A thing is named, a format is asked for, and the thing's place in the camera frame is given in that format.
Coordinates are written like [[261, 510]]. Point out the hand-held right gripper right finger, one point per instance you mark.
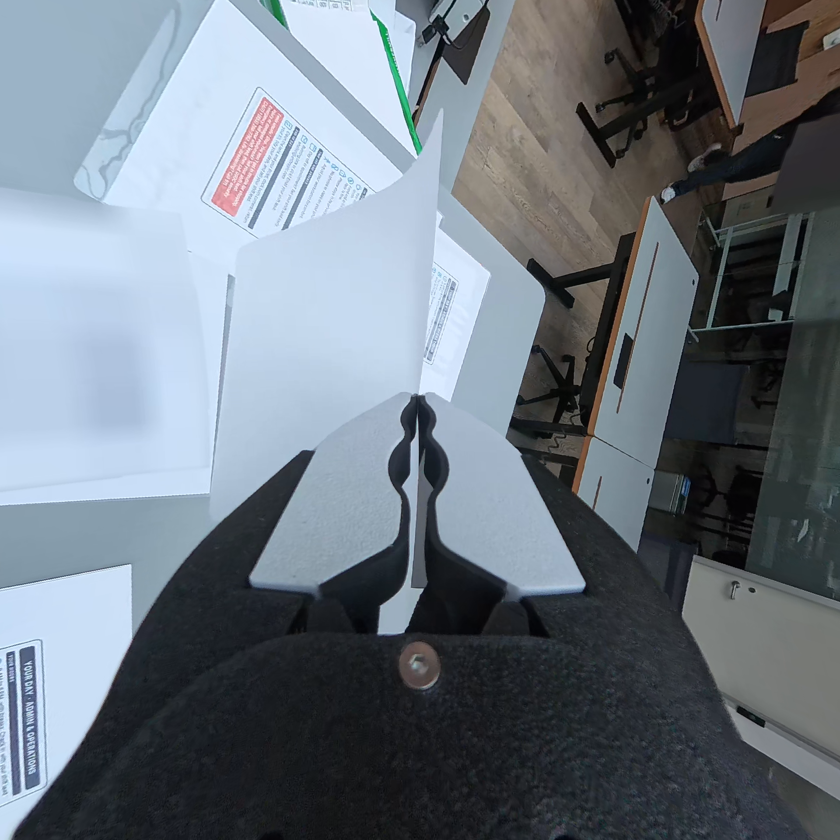
[[492, 525]]

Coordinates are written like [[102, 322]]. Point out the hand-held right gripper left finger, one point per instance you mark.
[[341, 518]]

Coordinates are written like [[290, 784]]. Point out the white desk with orange edge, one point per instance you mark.
[[613, 492], [649, 328], [728, 46]]

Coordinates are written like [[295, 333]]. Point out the printed sheet with black bars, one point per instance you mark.
[[59, 689]]

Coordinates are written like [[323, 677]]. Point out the white metal rack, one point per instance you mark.
[[754, 275]]

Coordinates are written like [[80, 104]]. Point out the dark grey chair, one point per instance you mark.
[[712, 403]]

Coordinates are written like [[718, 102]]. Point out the printed sheet with red label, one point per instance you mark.
[[197, 118]]

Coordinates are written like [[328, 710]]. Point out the black office chair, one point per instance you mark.
[[558, 387], [646, 85]]

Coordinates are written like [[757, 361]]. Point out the white printed paper sheet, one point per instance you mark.
[[459, 308]]

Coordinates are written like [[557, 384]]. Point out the green-edged paper sheet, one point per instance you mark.
[[341, 26]]

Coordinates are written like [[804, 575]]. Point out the grey desk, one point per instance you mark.
[[508, 315]]

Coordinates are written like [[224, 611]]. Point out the white metal cabinet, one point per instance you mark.
[[768, 643]]

